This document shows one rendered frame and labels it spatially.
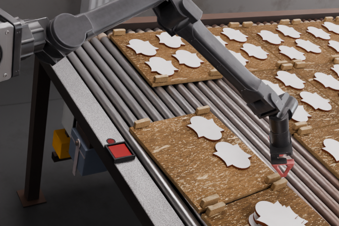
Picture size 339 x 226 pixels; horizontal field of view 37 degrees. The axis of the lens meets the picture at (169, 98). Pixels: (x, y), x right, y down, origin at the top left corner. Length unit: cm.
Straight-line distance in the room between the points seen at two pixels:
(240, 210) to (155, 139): 38
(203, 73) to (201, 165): 60
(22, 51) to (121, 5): 30
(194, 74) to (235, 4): 259
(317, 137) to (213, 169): 51
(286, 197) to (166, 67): 77
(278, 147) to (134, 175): 44
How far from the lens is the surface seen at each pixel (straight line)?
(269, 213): 150
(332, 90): 238
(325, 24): 307
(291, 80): 231
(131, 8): 125
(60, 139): 202
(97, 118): 179
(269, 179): 167
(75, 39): 109
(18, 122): 324
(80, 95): 189
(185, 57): 222
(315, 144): 196
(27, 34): 105
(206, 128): 181
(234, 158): 172
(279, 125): 153
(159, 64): 211
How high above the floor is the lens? 196
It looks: 32 degrees down
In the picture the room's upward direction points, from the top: 14 degrees clockwise
